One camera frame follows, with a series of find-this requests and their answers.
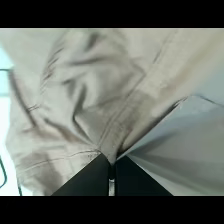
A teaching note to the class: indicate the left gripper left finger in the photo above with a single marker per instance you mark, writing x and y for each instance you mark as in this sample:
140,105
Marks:
90,180

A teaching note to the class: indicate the pinkish beige pants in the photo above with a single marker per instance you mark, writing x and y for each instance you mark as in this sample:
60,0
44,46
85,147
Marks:
100,86

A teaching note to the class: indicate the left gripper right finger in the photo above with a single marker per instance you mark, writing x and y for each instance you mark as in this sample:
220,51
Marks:
136,181

